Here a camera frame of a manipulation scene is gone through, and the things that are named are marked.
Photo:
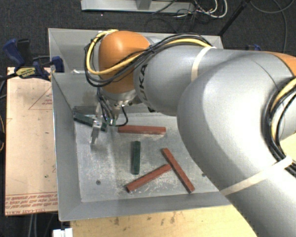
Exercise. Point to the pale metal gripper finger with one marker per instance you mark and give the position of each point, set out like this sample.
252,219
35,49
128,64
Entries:
92,136
96,135

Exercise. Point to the dark green flat block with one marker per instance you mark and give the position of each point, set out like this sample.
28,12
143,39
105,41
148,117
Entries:
82,118
135,157

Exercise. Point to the grey metal bin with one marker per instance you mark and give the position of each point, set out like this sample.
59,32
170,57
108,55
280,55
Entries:
101,162

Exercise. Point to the brown cardboard board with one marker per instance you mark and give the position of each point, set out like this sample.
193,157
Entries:
29,142

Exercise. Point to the red-brown flat block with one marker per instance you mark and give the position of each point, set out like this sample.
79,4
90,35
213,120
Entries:
141,129
178,170
148,178

